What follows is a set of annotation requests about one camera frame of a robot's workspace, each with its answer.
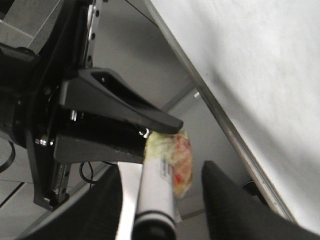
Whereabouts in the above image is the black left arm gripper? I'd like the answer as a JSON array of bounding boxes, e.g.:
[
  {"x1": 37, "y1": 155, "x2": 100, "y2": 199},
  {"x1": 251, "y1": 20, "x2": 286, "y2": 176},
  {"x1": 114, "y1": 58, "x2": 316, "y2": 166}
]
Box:
[{"x1": 0, "y1": 0, "x2": 144, "y2": 210}]

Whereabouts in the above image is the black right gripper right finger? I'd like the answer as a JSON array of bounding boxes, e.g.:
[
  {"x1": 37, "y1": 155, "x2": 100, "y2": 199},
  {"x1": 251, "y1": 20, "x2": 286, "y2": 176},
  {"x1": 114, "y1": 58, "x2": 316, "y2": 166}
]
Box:
[{"x1": 201, "y1": 161, "x2": 320, "y2": 240}]

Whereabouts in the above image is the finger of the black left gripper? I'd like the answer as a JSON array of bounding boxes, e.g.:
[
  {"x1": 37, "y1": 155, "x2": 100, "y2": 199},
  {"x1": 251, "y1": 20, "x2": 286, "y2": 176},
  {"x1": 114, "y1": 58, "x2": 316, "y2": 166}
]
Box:
[{"x1": 59, "y1": 68, "x2": 183, "y2": 134}]

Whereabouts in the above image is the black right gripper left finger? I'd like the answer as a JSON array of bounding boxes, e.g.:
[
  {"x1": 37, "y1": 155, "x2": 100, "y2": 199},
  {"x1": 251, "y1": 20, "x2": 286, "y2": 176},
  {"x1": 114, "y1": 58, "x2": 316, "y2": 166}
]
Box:
[{"x1": 23, "y1": 165, "x2": 123, "y2": 240}]

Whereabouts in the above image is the black white whiteboard marker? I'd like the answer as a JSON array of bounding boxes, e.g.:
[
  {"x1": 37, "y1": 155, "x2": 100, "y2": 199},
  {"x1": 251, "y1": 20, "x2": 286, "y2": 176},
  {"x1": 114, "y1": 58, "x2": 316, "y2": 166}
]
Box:
[{"x1": 131, "y1": 157, "x2": 177, "y2": 240}]

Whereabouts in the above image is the red ball taped to marker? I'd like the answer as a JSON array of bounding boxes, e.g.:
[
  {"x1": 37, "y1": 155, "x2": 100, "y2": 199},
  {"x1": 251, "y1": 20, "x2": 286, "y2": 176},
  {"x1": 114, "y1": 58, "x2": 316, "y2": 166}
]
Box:
[{"x1": 143, "y1": 130, "x2": 193, "y2": 198}]

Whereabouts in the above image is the white whiteboard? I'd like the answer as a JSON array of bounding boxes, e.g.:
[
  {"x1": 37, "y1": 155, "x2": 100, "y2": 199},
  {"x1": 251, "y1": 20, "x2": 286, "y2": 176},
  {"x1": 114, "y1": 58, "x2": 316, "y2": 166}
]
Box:
[{"x1": 151, "y1": 0, "x2": 320, "y2": 234}]

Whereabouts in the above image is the grey aluminium marker tray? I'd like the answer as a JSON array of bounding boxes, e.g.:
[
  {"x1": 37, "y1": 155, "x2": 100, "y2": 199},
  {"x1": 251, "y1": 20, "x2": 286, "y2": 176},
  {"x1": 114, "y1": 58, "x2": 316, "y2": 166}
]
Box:
[{"x1": 145, "y1": 0, "x2": 296, "y2": 223}]

